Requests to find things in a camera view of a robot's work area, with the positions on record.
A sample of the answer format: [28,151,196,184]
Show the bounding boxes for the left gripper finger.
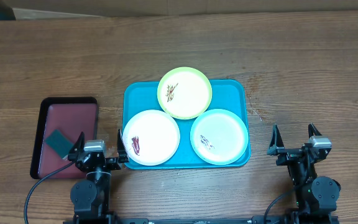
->
[70,132,85,154]
[117,129,128,159]

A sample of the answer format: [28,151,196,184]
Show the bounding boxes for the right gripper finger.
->
[268,124,285,150]
[308,123,321,138]

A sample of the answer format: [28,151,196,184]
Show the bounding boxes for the green scouring sponge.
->
[45,129,73,160]

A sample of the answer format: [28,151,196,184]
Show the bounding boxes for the white plate with red stain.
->
[122,110,180,166]

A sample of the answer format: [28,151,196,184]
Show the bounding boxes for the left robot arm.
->
[68,130,129,224]

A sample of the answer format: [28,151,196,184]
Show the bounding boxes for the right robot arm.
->
[262,123,341,224]

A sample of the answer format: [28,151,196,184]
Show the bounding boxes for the black tray with red liner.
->
[30,96,98,179]

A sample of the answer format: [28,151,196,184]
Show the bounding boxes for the teal plastic tray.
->
[122,79,248,170]

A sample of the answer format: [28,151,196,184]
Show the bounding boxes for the light blue rimmed plate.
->
[190,109,249,166]

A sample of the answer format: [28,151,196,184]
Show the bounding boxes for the yellow-green rimmed plate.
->
[157,67,213,119]

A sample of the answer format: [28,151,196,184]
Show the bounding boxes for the cardboard panel at back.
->
[0,0,358,17]

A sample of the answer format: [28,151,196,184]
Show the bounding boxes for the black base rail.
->
[63,215,340,224]

